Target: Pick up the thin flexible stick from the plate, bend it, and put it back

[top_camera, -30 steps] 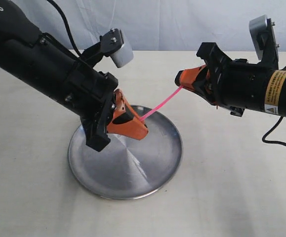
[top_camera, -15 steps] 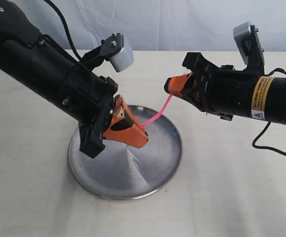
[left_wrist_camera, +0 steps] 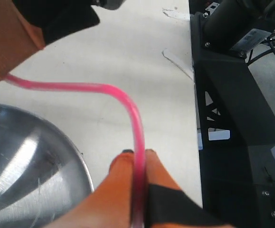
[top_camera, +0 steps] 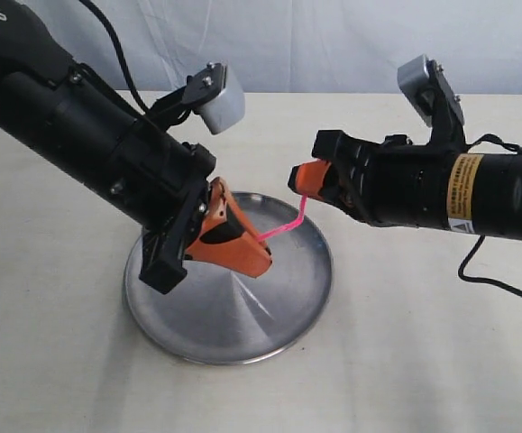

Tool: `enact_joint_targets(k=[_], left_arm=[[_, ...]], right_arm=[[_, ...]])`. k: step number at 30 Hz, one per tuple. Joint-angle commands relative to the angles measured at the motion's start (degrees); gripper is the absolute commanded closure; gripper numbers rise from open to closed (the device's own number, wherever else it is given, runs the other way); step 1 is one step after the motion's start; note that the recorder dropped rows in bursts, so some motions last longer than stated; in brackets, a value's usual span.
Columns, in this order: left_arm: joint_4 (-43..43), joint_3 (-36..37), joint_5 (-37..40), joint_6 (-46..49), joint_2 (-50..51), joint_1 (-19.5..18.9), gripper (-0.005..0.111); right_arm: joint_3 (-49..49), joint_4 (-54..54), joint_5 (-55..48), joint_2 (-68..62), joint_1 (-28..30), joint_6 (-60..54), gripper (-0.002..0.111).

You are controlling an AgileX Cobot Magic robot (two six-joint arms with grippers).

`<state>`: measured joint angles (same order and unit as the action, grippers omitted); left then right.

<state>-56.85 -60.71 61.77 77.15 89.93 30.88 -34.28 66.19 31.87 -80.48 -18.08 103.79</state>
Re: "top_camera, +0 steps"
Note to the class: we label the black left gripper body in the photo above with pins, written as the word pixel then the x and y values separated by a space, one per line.
pixel 162 184

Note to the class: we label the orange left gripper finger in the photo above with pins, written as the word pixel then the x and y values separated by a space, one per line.
pixel 243 254
pixel 224 220

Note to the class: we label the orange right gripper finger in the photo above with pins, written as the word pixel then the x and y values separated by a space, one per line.
pixel 309 173
pixel 323 186

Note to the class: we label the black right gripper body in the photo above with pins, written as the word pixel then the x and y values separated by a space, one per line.
pixel 372 176

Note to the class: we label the pink glow stick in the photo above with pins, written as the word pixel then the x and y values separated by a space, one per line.
pixel 279 230

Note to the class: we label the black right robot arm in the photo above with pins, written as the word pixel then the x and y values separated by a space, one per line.
pixel 443 186

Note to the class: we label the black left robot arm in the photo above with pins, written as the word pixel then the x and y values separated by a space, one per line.
pixel 62 110

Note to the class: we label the round stainless steel plate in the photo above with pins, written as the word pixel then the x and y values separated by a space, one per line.
pixel 220 317

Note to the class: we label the white backdrop cloth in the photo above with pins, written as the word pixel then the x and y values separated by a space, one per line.
pixel 321 46

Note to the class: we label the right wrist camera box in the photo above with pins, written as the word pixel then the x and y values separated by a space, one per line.
pixel 425 87

